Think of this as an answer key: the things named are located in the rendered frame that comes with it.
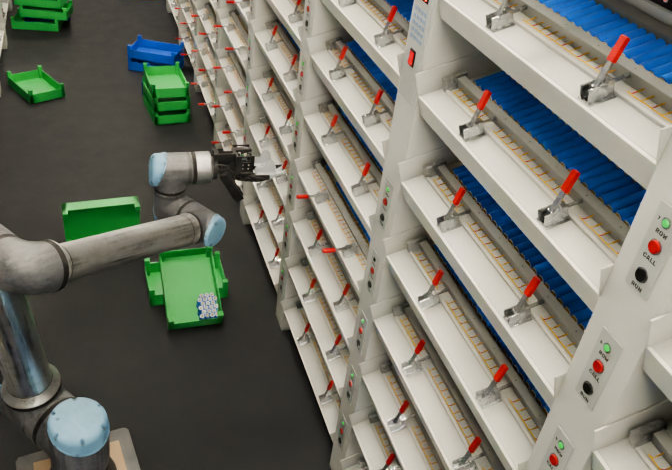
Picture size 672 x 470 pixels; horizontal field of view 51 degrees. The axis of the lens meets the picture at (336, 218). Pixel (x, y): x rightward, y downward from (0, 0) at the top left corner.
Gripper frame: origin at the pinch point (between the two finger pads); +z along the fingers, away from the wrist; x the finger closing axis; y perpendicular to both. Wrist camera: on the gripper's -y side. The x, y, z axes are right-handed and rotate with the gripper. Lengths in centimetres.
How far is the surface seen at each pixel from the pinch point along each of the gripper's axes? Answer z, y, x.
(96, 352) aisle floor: -54, -82, 17
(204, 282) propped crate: -13, -73, 39
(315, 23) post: 10.5, 39.4, 14.5
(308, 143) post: 13.4, 0.6, 14.5
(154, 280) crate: -30, -81, 52
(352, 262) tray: 12.8, -9.3, -33.9
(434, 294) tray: 13, 14, -74
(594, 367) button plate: 8, 41, -121
